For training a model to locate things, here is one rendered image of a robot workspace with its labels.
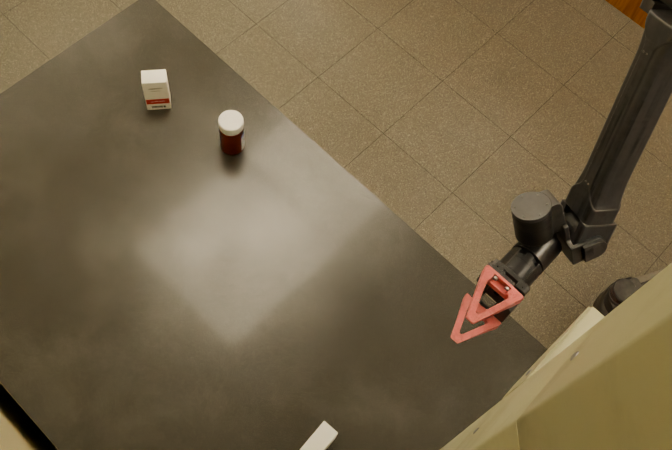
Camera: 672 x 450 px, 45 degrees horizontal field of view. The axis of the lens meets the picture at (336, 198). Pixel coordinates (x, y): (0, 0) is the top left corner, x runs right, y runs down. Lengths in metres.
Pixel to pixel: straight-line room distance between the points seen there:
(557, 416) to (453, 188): 2.14
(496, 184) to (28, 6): 1.71
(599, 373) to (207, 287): 1.05
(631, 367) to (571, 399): 0.09
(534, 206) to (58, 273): 0.82
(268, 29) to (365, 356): 1.71
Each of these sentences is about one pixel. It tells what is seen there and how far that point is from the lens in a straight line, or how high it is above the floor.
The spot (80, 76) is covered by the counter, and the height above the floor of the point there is 0.94.
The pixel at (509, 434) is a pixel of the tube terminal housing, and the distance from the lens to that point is 0.65.
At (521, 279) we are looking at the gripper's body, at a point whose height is 1.23.
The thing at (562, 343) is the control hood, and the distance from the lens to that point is 0.88.
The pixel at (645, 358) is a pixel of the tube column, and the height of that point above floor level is 1.93.
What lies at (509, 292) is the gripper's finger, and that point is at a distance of 1.15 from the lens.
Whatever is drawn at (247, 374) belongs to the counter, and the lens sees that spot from 1.41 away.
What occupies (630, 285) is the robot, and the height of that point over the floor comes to 0.32.
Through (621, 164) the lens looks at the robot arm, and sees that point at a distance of 1.20.
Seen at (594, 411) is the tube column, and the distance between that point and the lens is 0.49.
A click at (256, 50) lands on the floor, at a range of 2.86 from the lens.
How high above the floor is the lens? 2.31
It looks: 64 degrees down
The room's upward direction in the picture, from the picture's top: 11 degrees clockwise
